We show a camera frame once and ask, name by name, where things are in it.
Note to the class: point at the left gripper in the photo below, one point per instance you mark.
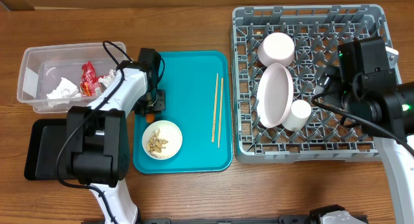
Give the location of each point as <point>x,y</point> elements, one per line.
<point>157,107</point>

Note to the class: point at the orange carrot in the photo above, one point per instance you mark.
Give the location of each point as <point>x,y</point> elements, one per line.
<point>150,118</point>

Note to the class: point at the white tissue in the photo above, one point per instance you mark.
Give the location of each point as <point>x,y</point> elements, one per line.
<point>106,80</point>
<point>66,89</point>

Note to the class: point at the red snack wrapper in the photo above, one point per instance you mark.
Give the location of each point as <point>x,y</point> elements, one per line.
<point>89,84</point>

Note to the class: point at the large pink plate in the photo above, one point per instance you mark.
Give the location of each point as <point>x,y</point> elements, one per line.
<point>274,95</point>

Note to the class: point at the pink bowl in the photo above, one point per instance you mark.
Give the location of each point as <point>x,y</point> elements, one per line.
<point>277,47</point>

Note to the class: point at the white cup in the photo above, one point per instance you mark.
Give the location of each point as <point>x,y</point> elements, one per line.
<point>298,115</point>

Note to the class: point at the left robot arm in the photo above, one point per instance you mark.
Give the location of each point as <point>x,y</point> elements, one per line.
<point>95,155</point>

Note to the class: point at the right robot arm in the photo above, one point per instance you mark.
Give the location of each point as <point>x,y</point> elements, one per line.
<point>364,88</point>

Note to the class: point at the grey dishwasher rack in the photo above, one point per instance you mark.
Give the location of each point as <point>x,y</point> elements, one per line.
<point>316,32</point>

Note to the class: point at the small bowl with food scraps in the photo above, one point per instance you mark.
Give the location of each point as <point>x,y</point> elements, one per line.
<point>162,140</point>

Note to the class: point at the teal plastic tray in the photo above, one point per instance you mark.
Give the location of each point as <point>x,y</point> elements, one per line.
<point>189,83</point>

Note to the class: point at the left wooden chopstick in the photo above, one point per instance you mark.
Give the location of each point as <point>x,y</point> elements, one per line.
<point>215,108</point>

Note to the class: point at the clear plastic bin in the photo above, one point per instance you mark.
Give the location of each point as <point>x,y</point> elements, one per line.
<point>42,69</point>

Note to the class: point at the black plastic tray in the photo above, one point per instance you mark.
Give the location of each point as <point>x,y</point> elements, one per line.
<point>47,139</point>

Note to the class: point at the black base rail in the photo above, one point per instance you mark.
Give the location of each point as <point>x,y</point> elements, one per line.
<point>332,214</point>

